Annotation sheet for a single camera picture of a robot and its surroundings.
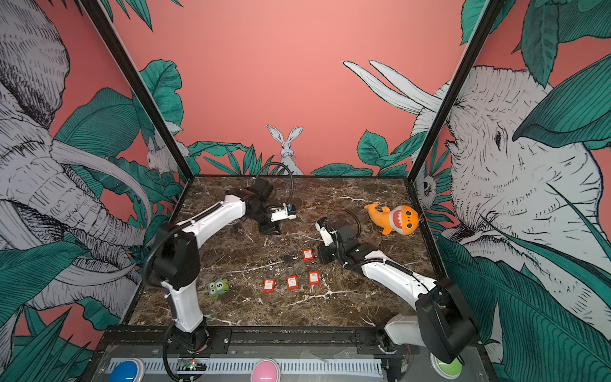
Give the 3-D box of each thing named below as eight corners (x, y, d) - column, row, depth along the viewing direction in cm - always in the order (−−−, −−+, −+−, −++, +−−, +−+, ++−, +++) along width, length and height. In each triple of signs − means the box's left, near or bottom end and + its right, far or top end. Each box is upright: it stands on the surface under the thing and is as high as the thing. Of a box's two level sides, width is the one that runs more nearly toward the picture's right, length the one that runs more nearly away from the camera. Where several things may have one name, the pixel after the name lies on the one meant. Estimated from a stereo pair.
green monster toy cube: (211, 298, 84) (209, 296, 83) (209, 285, 87) (207, 283, 86) (229, 291, 86) (228, 289, 84) (227, 279, 89) (226, 277, 87)
